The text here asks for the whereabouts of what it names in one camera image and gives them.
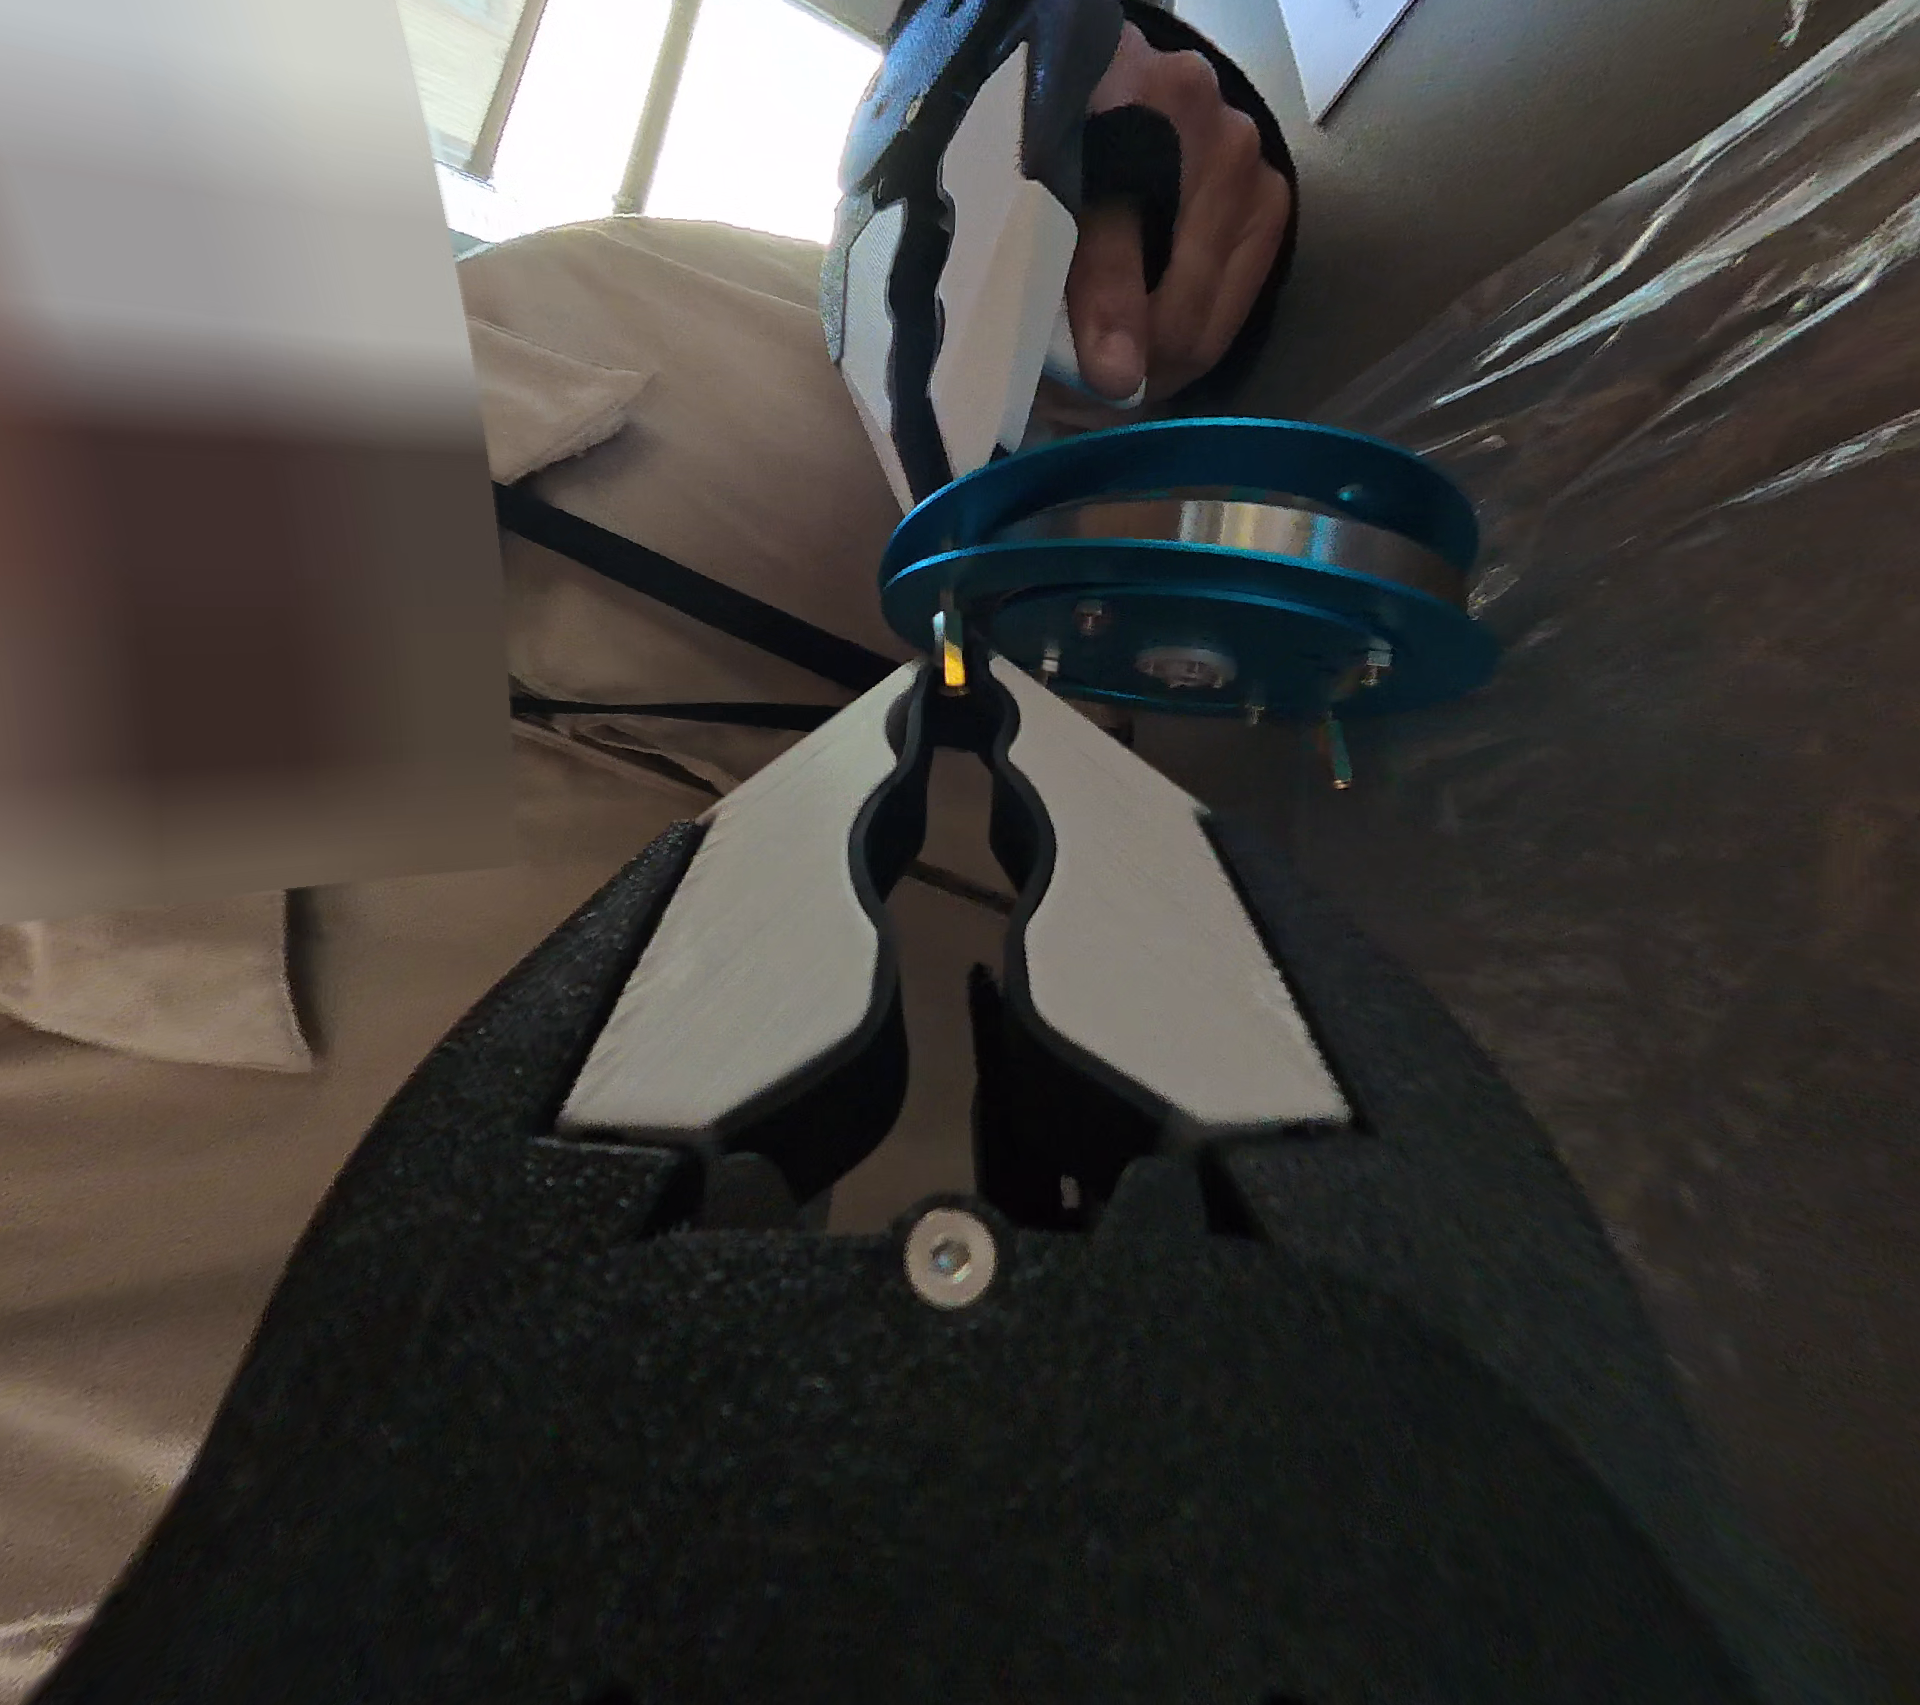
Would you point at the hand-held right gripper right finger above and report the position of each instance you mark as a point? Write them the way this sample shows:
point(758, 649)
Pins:
point(1184, 972)

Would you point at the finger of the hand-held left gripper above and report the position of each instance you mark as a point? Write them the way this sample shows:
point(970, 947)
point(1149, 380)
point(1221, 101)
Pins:
point(998, 280)
point(867, 311)

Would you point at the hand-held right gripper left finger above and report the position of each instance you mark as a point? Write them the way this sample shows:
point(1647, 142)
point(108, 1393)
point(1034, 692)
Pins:
point(735, 972)

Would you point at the blue metal turntable assembly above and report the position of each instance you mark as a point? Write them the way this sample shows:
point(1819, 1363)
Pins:
point(1200, 461)

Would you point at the grey desk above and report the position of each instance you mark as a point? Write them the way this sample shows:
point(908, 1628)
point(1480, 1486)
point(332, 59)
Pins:
point(1501, 84)

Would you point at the person's left hand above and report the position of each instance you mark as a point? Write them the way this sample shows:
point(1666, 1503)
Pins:
point(1214, 220)

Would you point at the person's beige jacket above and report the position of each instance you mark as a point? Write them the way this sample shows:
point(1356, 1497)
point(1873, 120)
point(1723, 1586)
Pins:
point(674, 384)

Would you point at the large framed window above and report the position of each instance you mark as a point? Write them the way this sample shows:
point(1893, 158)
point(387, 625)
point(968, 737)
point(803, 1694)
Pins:
point(630, 55)

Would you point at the large clear plastic bag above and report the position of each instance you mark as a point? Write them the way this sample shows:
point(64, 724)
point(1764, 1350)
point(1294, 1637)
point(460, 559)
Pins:
point(1650, 384)

